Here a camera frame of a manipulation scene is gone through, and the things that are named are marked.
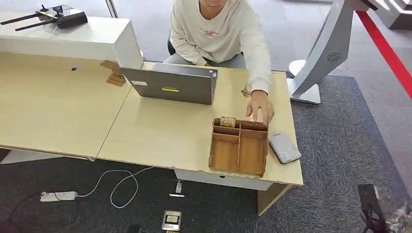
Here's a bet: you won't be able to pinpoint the grey kiosk stand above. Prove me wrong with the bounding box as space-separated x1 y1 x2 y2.
286 0 379 105

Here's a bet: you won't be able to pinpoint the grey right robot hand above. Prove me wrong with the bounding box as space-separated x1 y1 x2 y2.
358 183 389 233

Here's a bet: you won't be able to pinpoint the brown cardboard pieces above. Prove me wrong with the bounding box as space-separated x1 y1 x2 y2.
99 60 126 88

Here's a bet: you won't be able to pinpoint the black floor cable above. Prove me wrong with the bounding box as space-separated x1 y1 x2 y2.
6 192 44 227

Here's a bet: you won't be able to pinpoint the person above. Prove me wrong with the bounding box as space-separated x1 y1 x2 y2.
163 0 275 125

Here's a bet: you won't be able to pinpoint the red barrier belt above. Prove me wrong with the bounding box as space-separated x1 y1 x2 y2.
355 10 412 100

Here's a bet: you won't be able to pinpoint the grey smartphone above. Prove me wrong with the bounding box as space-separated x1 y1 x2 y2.
268 132 302 164

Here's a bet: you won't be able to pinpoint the white power strip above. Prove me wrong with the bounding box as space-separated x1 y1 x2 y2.
40 191 78 203

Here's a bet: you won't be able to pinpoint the pale wooden desk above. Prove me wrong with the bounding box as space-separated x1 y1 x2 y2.
0 51 304 216

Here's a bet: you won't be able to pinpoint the grey laptop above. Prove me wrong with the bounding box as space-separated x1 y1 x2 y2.
120 63 219 105

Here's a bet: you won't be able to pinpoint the yellow card pack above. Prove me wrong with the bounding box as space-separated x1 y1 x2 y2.
220 116 237 128

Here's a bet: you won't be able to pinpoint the person's left hand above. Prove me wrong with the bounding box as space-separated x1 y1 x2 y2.
245 90 275 125

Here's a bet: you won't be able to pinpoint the wooden card box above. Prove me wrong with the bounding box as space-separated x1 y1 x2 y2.
208 117 269 177

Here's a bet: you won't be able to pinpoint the black chair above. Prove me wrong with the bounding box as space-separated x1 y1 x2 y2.
167 30 177 56

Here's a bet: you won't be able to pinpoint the white counter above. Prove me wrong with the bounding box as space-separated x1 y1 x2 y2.
0 11 144 69

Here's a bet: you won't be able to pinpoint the metal floor socket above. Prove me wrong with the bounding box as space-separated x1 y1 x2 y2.
161 210 183 233

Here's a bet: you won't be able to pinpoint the white power cable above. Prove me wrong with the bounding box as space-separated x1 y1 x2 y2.
75 166 155 209

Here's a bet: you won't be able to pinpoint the black router with antennas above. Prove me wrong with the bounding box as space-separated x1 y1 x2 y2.
0 4 88 32

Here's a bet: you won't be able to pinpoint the white plug adapter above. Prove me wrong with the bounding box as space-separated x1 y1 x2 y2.
169 180 186 198

